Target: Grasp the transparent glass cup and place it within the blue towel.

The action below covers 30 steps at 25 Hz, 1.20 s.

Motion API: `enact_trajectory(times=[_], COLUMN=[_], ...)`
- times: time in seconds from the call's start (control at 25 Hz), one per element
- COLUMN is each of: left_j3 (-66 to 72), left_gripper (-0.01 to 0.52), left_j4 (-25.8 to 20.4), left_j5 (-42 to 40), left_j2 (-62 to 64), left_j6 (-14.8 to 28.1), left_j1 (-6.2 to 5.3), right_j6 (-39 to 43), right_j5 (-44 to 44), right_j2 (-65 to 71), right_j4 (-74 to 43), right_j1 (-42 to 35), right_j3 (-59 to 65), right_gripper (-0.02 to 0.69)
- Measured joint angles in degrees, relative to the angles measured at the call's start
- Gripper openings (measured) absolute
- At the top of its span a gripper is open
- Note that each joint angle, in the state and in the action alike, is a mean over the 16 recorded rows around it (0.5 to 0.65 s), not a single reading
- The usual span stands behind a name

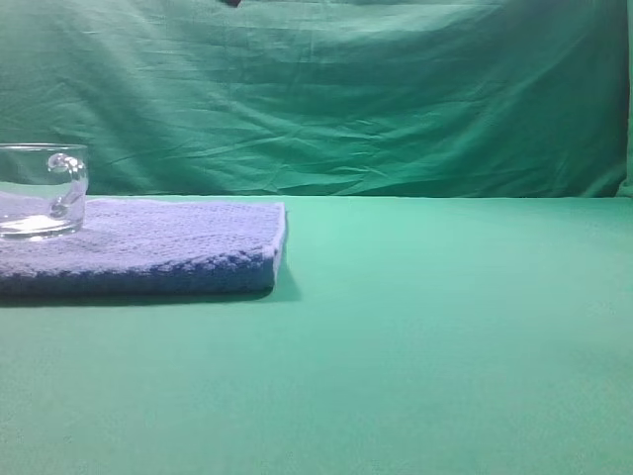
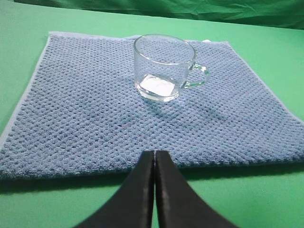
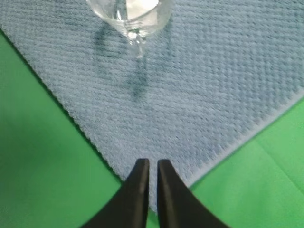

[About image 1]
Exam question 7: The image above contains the dark gripper finger tip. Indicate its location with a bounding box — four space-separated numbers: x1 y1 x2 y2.
222 0 241 8

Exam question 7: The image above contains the transparent glass cup with handle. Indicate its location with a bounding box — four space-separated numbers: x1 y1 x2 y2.
1 143 89 239

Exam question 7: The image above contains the folded blue towel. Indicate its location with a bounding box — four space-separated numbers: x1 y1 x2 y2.
1 199 287 298

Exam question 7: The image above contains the green backdrop cloth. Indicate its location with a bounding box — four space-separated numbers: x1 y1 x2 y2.
1 1 632 198

